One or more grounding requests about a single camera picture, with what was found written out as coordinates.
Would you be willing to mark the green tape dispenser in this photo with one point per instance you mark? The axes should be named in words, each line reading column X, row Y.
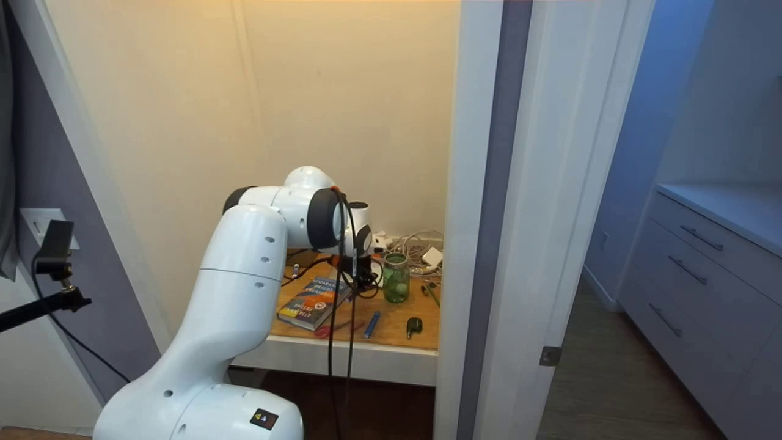
column 413, row 325

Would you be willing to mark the white wall outlet plate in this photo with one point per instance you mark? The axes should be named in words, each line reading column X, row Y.
column 33, row 221

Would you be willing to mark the blue marker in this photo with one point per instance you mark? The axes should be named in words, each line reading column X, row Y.
column 371, row 323

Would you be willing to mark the colourful paperback book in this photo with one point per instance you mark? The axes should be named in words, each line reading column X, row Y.
column 310, row 304

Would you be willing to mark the green glass jar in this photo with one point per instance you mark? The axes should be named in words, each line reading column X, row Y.
column 396, row 282

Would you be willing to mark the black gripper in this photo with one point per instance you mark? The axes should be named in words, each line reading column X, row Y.
column 363, row 258

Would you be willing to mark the metal door strike plate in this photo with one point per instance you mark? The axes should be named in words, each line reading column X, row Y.
column 551, row 354

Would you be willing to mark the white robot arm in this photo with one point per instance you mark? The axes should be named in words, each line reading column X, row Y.
column 234, row 309

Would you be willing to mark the grey drawer cabinet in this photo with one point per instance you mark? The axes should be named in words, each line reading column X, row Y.
column 716, row 294

